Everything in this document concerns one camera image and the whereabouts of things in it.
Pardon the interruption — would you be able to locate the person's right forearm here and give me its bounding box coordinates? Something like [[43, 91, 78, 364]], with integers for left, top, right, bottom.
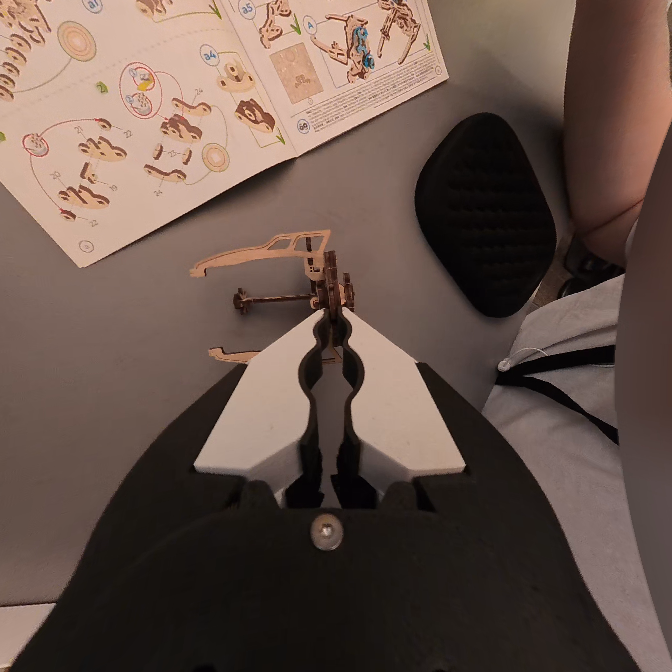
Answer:
[[563, 0, 672, 255]]

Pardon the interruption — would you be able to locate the illustrated instruction booklet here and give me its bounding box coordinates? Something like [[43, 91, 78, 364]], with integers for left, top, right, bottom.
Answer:
[[0, 0, 450, 268]]

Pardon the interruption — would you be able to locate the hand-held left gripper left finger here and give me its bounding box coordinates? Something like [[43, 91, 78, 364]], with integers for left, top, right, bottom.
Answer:
[[193, 310, 337, 509]]

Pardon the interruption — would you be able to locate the black foam pad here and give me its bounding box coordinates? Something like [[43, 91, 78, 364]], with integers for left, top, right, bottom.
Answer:
[[414, 112, 558, 319]]

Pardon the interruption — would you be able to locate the black strap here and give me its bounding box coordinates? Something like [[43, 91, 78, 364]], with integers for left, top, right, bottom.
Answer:
[[496, 346, 620, 446]]

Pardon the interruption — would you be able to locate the white shirt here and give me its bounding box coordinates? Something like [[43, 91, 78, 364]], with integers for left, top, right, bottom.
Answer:
[[482, 273, 649, 672]]

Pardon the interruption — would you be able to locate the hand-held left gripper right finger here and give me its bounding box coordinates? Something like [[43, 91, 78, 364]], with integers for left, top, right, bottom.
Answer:
[[330, 309, 467, 509]]

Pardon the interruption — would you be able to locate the wooden model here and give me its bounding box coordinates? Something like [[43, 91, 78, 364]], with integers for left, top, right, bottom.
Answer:
[[189, 229, 358, 366]]

